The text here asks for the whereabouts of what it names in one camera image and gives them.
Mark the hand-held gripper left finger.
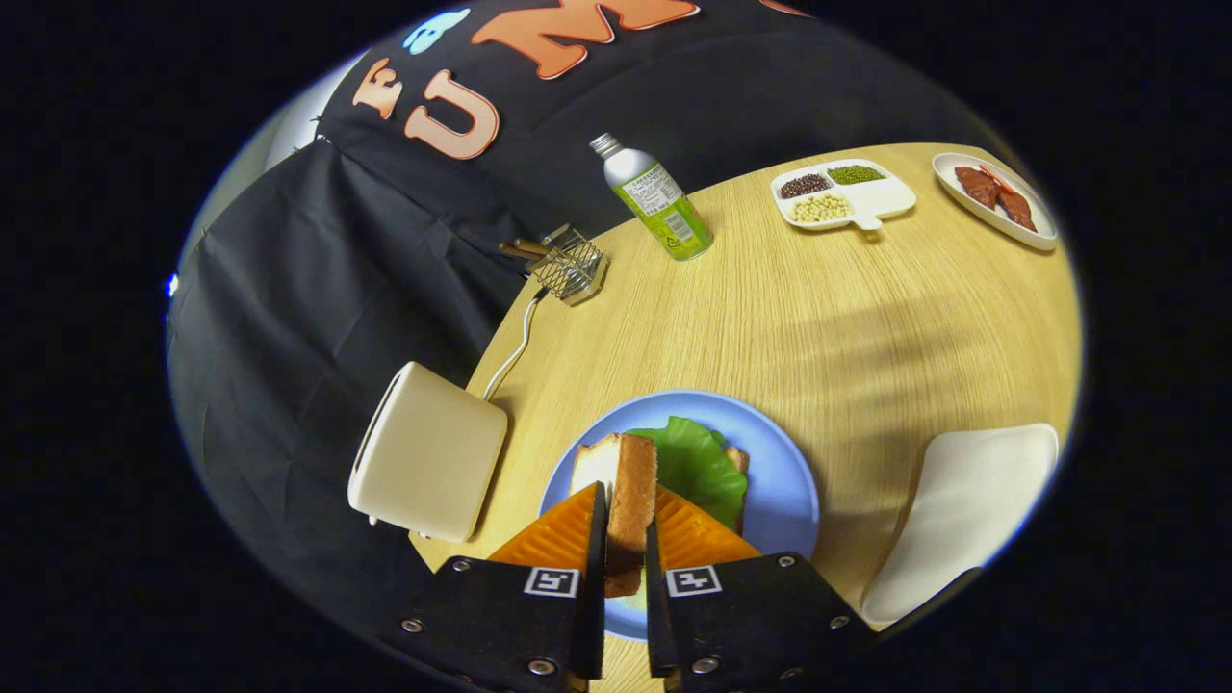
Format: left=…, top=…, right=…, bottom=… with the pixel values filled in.
left=399, top=481, right=609, bottom=692

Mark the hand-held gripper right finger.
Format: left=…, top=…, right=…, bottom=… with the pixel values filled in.
left=643, top=486, right=879, bottom=692

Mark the plain toast bread slice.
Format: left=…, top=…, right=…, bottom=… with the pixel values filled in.
left=570, top=432, right=659, bottom=598

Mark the green lettuce leaf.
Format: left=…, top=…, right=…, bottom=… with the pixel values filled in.
left=628, top=416, right=749, bottom=530

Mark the bread slice with ham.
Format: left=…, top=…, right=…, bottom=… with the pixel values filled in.
left=724, top=446, right=752, bottom=535

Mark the blue plate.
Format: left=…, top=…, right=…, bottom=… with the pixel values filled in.
left=539, top=389, right=821, bottom=642

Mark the white toaster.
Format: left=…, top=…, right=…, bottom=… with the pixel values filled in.
left=347, top=362, right=509, bottom=544

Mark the white rounded square plate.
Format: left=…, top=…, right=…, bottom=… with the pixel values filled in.
left=860, top=423, right=1060, bottom=631

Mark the green label metal bottle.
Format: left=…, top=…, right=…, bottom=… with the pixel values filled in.
left=590, top=133, right=715, bottom=262

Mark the black backdrop cloth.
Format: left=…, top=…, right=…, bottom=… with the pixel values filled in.
left=168, top=0, right=1021, bottom=617

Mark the pile of yellow soybeans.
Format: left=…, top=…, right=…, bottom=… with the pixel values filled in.
left=790, top=194, right=853, bottom=223

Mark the white divided dish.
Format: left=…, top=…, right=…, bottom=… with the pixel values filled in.
left=771, top=159, right=917, bottom=232

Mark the brown meat slice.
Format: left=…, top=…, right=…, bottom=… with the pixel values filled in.
left=996, top=188, right=1039, bottom=232
left=955, top=166, right=1002, bottom=210

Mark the white oval plate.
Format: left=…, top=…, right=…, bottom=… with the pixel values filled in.
left=933, top=152, right=1060, bottom=252

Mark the white toaster cable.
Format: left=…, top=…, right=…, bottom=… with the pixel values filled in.
left=481, top=289, right=550, bottom=402

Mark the wire utensil holder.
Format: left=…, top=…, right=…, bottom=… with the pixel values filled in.
left=527, top=224, right=610, bottom=307

